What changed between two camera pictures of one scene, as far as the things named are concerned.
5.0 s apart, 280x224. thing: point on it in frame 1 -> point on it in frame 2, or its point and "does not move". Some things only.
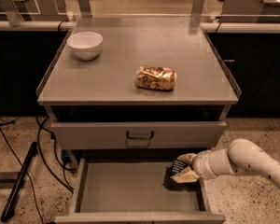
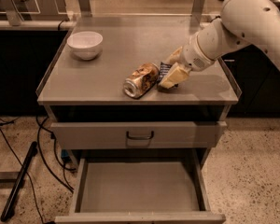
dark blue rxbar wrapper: x=177 y=167 -> x=162 y=71
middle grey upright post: x=83 y=1 does not move
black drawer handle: x=140 y=137 does not move
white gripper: x=203 y=164 -> x=192 y=58
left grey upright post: x=14 y=18 does not move
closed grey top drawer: x=138 y=135 does not move
